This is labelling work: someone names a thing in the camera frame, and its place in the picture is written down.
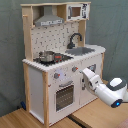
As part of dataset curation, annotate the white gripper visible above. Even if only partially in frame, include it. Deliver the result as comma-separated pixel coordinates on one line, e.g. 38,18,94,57
82,68,103,91

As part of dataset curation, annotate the stove knob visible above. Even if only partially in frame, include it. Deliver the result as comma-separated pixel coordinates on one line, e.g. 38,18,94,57
72,66,78,72
54,73,60,79

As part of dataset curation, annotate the white oven door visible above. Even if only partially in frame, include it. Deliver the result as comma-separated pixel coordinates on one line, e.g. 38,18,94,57
48,73,82,126

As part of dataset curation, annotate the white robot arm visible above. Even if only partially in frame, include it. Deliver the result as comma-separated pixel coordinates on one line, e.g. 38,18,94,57
82,68,128,108

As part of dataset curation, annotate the wooden toy kitchen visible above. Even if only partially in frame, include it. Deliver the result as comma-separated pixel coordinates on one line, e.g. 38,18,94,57
22,2,105,128

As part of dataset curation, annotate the white fridge door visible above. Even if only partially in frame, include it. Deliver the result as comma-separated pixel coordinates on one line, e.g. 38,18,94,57
80,55,102,106

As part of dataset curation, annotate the grey toy sink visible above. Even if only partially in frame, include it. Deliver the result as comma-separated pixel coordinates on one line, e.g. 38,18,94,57
66,47,94,56

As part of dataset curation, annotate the black stovetop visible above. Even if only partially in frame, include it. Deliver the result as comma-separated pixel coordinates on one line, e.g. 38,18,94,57
35,53,71,66

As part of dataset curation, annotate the black toy faucet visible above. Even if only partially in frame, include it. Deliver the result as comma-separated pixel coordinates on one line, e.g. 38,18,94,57
67,33,83,49

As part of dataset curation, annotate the silver toy pot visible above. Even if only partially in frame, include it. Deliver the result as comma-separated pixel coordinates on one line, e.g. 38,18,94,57
39,51,55,62

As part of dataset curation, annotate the toy microwave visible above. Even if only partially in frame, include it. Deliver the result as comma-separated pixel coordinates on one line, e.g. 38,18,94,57
67,4,89,21

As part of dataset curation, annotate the grey range hood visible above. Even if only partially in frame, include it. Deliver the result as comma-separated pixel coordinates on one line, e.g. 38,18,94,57
35,5,64,27

